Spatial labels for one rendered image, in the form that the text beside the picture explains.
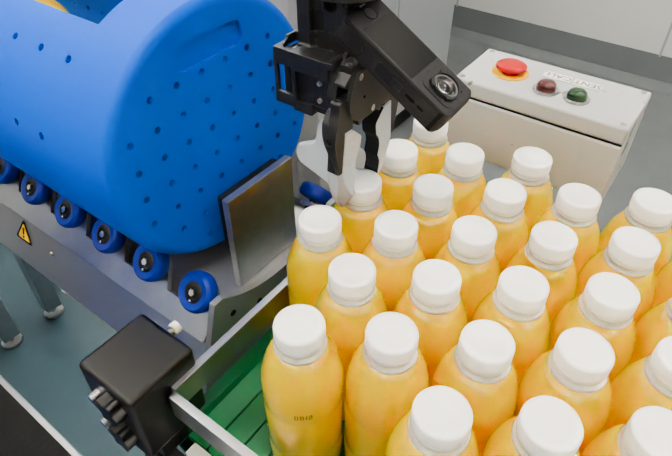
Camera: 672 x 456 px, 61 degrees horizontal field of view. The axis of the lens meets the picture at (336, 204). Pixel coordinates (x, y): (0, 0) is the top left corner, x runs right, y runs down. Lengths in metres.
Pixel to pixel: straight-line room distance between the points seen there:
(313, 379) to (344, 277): 0.08
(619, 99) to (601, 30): 2.72
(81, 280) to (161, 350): 0.30
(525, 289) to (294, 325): 0.18
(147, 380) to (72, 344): 1.41
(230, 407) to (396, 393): 0.22
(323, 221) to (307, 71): 0.13
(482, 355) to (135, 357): 0.29
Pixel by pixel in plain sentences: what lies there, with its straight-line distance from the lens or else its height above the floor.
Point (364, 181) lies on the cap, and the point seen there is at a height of 1.08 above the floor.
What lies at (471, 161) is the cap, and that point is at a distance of 0.59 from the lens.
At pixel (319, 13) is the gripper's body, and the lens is 0.48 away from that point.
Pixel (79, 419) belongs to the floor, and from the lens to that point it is 1.76.
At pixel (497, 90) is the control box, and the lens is 0.69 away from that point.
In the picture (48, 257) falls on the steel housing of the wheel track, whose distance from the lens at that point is 0.86.
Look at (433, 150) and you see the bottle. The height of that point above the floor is 1.05.
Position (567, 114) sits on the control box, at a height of 1.10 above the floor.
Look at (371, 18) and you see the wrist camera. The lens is 0.46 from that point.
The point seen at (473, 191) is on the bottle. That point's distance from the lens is 0.60.
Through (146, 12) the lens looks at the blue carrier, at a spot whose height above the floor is 1.23.
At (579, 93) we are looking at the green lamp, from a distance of 0.68.
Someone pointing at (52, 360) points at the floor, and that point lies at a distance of 1.91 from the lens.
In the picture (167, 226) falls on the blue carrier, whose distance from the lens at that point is 0.60.
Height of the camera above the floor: 1.41
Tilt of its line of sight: 40 degrees down
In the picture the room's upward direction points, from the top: straight up
